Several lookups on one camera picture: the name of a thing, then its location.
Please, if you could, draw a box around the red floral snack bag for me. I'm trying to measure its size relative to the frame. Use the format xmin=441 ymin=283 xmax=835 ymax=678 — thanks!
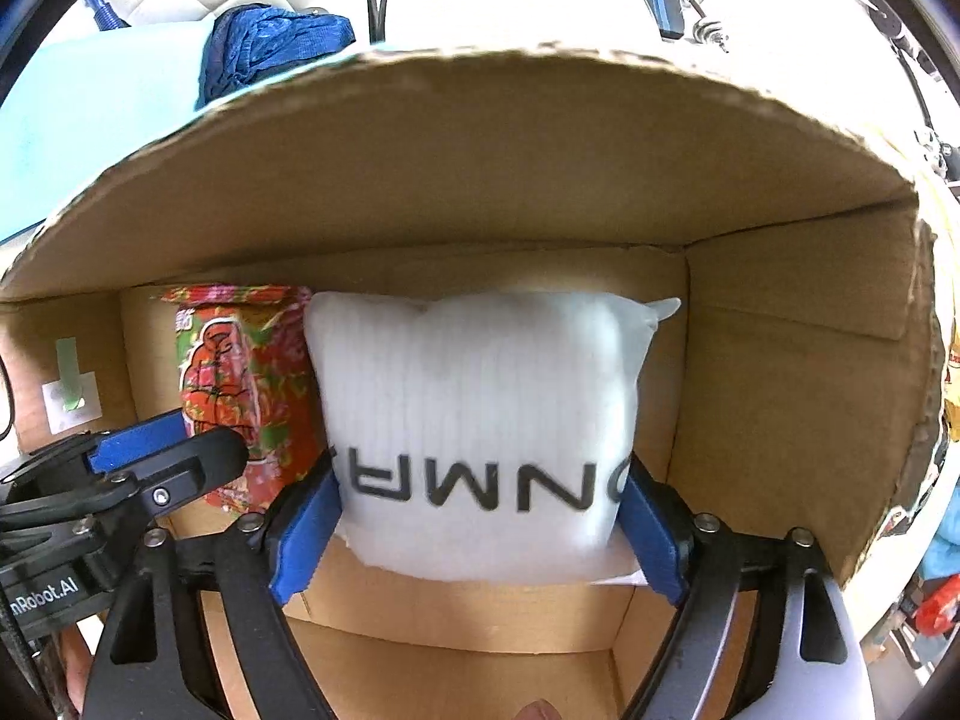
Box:
xmin=163 ymin=283 xmax=322 ymax=514

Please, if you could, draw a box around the white sock bundle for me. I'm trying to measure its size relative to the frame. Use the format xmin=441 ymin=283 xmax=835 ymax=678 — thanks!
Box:
xmin=304 ymin=291 xmax=680 ymax=585

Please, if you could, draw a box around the open cardboard box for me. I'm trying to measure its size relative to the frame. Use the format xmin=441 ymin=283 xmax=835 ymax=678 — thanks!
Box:
xmin=2 ymin=47 xmax=958 ymax=718

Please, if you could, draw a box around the blue folded mat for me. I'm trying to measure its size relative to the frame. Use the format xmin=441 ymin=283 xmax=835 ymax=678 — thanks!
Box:
xmin=2 ymin=21 xmax=210 ymax=239

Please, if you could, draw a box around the dark blue knitted cloth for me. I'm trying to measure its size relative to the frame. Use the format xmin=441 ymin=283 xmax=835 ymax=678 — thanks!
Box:
xmin=197 ymin=4 xmax=355 ymax=107

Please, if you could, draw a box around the small chrome dumbbell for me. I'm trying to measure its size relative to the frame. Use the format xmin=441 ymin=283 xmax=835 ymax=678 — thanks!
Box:
xmin=680 ymin=0 xmax=729 ymax=54

